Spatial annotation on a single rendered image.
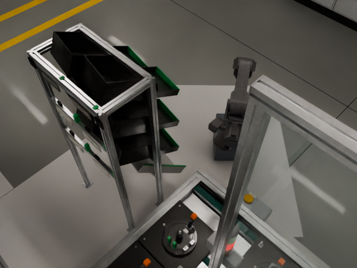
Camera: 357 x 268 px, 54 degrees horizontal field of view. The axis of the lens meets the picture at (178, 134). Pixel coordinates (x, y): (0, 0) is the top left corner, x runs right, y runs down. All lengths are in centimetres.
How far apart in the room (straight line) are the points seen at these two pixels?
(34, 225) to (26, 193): 17
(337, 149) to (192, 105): 153
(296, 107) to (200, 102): 152
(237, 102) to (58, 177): 100
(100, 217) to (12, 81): 226
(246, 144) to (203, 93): 145
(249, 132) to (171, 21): 348
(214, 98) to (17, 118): 188
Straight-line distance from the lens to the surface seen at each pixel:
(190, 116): 192
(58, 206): 172
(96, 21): 410
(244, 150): 62
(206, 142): 182
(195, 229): 147
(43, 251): 166
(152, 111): 106
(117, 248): 148
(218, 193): 156
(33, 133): 315
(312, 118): 48
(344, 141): 48
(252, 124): 56
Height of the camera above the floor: 234
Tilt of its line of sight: 54 degrees down
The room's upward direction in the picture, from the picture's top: straight up
